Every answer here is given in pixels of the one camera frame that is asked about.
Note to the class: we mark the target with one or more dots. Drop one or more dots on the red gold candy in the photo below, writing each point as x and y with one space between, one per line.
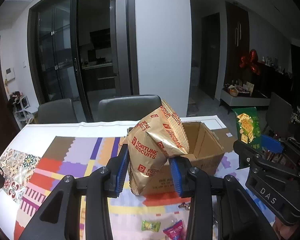
185 206

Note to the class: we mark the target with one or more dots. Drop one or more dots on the green cracker packet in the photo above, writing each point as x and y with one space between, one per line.
248 127

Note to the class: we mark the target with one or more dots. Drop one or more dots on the flower bouquet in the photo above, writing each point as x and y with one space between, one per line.
295 117

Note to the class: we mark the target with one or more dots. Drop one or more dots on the white wall intercom panel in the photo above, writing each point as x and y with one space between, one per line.
9 73

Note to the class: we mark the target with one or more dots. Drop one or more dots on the green yellow candy packet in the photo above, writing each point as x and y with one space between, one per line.
153 226

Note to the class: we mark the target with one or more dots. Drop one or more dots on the white shoe rack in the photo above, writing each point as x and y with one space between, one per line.
22 110

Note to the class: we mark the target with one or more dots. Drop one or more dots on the pink snack packet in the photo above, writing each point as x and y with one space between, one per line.
176 231

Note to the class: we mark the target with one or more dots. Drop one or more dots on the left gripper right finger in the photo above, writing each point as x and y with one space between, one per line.
239 216

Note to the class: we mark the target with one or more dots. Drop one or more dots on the grey chair right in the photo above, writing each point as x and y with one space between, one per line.
278 115

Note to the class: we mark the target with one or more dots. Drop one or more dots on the gold fortune biscuits bag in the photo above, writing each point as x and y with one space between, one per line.
155 138

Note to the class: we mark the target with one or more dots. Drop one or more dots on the colourful patchwork tablecloth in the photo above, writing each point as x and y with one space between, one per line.
41 155

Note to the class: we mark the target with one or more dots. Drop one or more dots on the person's right hand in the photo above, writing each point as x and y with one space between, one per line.
283 231

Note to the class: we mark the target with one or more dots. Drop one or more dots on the white low side table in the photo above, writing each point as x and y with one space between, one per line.
230 102

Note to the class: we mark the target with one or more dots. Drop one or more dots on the brown cardboard box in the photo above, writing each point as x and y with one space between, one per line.
206 153

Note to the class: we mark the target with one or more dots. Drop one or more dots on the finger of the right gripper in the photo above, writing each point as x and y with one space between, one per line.
271 144
248 156

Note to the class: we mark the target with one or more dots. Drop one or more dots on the glass sliding door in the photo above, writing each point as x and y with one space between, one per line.
53 55

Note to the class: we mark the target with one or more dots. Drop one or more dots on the red heart balloons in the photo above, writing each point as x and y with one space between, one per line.
251 61

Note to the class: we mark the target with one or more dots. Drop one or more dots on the grey dining chair left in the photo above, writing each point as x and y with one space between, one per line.
57 112

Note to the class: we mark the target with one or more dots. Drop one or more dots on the grey dining chair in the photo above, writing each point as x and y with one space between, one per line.
57 112
127 108

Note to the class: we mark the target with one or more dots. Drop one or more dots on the grey dining chair centre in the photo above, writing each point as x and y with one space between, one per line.
127 108

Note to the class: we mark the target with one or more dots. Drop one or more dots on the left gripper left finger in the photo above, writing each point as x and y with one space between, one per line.
58 216

